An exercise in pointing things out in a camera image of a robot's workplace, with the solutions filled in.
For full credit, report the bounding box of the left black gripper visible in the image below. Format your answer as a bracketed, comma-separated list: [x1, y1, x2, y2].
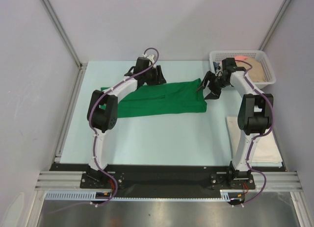
[143, 66, 166, 86]

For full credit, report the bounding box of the green t shirt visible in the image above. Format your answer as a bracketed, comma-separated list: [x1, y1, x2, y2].
[100, 78, 207, 119]

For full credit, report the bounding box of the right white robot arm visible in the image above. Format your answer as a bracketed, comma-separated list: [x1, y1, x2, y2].
[197, 71, 274, 188]

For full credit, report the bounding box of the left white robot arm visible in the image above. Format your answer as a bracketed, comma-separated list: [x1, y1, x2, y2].
[87, 65, 166, 188]

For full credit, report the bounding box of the blue t shirt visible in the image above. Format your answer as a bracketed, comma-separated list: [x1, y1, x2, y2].
[213, 62, 221, 72]

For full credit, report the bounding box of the white plastic basket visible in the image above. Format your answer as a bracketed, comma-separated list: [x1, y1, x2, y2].
[209, 50, 276, 89]

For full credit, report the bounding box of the pink t shirt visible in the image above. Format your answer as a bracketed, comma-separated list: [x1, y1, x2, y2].
[235, 55, 248, 61]

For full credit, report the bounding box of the beige t shirt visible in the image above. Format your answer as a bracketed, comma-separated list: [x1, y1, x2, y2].
[245, 58, 266, 83]

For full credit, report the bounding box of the folded white t shirt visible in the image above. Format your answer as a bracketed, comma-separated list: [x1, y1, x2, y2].
[226, 117, 283, 167]

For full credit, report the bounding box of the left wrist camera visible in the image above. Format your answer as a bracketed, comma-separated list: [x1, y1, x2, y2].
[134, 54, 155, 73]

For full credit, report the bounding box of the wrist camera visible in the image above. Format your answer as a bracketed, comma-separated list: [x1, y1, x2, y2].
[134, 54, 155, 73]
[221, 58, 246, 73]

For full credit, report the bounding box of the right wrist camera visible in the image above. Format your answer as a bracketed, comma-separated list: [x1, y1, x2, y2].
[221, 58, 246, 73]

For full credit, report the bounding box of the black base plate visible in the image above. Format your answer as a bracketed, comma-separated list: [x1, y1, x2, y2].
[50, 163, 287, 201]

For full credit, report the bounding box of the white cable duct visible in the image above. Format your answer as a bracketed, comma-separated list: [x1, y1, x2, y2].
[45, 190, 244, 203]

